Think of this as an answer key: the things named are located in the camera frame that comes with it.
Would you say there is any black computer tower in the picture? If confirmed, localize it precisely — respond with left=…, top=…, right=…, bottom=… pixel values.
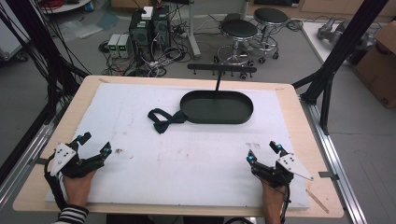
left=151, top=5, right=172, bottom=51
left=128, top=10, right=156, bottom=62

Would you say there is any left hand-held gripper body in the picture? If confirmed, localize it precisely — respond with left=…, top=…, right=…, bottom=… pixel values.
left=49, top=141, right=106, bottom=180

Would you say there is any grey power supply unit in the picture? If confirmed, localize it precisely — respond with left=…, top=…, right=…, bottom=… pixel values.
left=118, top=34, right=134, bottom=59
left=106, top=33, right=121, bottom=59

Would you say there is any black rack with tray base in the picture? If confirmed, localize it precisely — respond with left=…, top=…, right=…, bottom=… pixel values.
left=179, top=63, right=259, bottom=126

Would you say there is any white foam mat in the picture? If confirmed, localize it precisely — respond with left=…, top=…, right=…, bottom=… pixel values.
left=45, top=82, right=311, bottom=210

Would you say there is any white table leg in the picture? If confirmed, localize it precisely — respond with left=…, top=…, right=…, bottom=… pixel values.
left=186, top=0, right=203, bottom=61

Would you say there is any black round stool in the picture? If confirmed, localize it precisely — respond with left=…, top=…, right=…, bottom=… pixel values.
left=213, top=18, right=260, bottom=67
left=251, top=7, right=290, bottom=64

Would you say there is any black bow tie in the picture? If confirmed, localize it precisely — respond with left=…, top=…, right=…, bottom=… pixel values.
left=147, top=107, right=189, bottom=135

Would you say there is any brown cardboard box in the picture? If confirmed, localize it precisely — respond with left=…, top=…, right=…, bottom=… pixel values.
left=352, top=21, right=396, bottom=110

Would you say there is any tangle of floor cables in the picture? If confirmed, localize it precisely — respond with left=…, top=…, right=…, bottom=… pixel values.
left=98, top=18, right=194, bottom=77

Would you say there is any black metal frame stand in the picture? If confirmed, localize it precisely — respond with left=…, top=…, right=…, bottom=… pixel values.
left=291, top=0, right=390, bottom=136

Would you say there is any round white table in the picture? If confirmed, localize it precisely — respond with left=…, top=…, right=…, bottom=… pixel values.
left=39, top=0, right=95, bottom=15

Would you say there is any white box on tower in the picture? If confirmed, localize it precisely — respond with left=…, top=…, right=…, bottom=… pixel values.
left=140, top=6, right=154, bottom=21

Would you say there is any aluminium rail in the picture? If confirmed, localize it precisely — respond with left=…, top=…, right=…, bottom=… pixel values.
left=0, top=121, right=56, bottom=207
left=299, top=94, right=370, bottom=224

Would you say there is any person's right hand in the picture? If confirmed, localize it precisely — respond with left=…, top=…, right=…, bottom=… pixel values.
left=261, top=179, right=287, bottom=218

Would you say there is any person's left hand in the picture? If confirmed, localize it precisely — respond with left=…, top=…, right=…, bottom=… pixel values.
left=63, top=169, right=98, bottom=208

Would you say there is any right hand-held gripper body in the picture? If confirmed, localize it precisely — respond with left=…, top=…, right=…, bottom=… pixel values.
left=250, top=152, right=315, bottom=189

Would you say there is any grey metal bracket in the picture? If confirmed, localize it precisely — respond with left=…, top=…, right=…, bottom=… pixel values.
left=318, top=170, right=340, bottom=182

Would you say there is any black frame stand with cables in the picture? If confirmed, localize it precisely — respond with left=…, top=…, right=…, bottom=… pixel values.
left=0, top=0, right=92, bottom=126

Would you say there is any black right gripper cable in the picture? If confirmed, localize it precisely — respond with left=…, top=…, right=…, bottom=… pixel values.
left=278, top=175, right=292, bottom=224

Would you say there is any thin wooden stick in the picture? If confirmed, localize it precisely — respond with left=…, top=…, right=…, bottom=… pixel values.
left=305, top=189, right=331, bottom=215

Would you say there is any grey machine part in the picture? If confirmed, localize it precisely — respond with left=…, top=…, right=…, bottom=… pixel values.
left=317, top=16, right=377, bottom=51

